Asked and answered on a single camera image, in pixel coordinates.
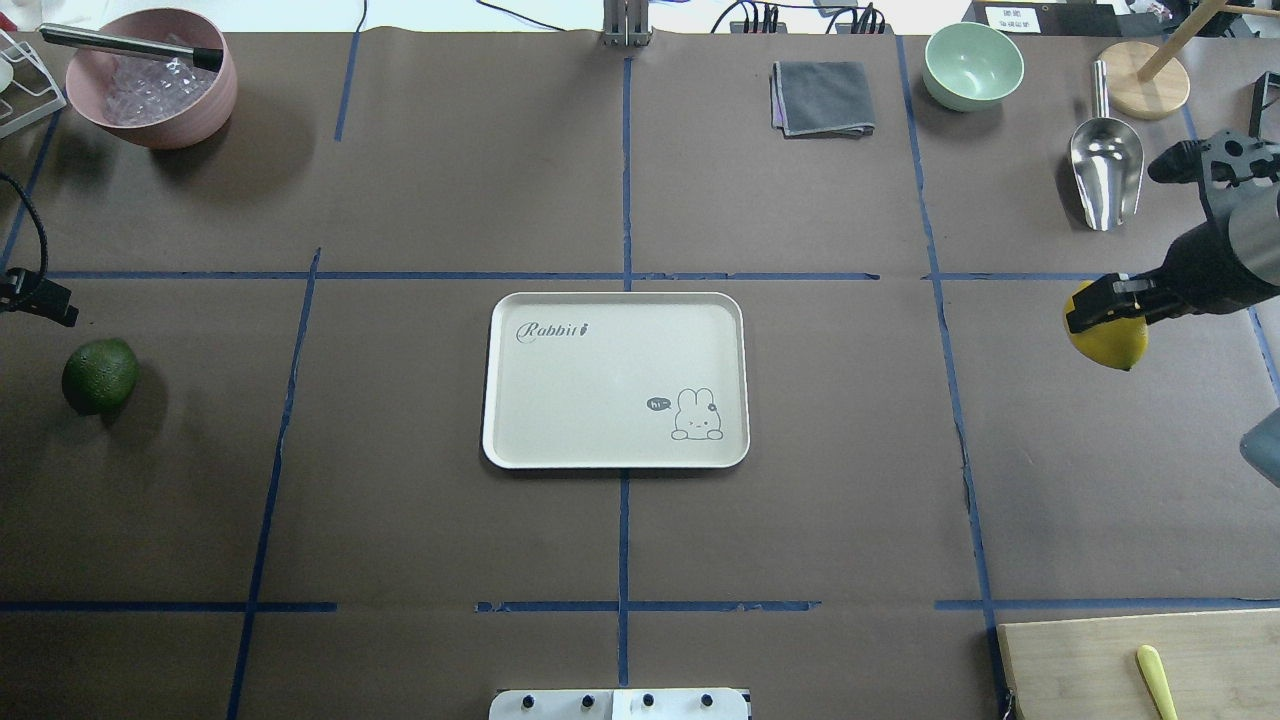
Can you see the green lime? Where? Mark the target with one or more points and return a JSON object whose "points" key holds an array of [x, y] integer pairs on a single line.
{"points": [[99, 377]]}

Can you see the pink bowl with ice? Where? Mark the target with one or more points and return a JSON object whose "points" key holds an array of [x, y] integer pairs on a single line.
{"points": [[163, 104]]}

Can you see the cream rabbit tray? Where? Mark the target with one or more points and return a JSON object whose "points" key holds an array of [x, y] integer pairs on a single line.
{"points": [[616, 380]]}

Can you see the white wire cup rack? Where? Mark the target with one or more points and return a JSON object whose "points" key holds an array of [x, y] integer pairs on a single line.
{"points": [[29, 92]]}

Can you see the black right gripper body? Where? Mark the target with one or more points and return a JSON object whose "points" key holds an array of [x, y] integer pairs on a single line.
{"points": [[1196, 266]]}

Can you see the wooden cutting board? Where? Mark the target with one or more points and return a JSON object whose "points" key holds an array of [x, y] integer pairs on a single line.
{"points": [[1184, 665]]}

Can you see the folded grey cloth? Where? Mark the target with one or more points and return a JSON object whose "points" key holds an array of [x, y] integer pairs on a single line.
{"points": [[821, 98]]}

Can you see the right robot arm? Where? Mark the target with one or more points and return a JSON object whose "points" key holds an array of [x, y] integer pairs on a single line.
{"points": [[1226, 264]]}

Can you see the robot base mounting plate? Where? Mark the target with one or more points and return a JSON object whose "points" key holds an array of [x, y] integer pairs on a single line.
{"points": [[622, 703]]}

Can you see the yellow banana peel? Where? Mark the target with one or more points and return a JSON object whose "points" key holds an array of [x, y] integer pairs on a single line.
{"points": [[1152, 668]]}

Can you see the mint green bowl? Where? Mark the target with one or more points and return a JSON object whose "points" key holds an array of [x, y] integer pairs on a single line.
{"points": [[971, 67]]}

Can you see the yellow lemon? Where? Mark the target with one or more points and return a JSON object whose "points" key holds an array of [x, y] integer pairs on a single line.
{"points": [[1119, 344]]}

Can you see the wooden stand with round base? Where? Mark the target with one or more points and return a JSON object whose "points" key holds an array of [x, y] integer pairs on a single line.
{"points": [[1147, 81]]}

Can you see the metal scoop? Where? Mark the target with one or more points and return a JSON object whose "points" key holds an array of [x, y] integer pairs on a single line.
{"points": [[1107, 161]]}

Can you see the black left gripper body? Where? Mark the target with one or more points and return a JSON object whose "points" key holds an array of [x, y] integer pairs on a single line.
{"points": [[38, 297]]}

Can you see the metal frame post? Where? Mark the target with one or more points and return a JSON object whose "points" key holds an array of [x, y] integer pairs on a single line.
{"points": [[626, 23]]}

